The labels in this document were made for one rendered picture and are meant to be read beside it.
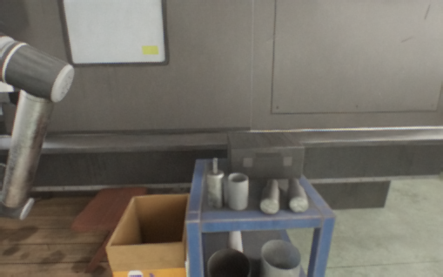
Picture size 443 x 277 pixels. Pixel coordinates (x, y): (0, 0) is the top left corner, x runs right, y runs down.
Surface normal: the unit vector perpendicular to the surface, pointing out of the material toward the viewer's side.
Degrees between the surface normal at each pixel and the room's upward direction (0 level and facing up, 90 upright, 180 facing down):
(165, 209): 90
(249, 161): 90
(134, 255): 90
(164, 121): 86
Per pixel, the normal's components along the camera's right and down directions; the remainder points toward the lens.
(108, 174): 0.04, 0.31
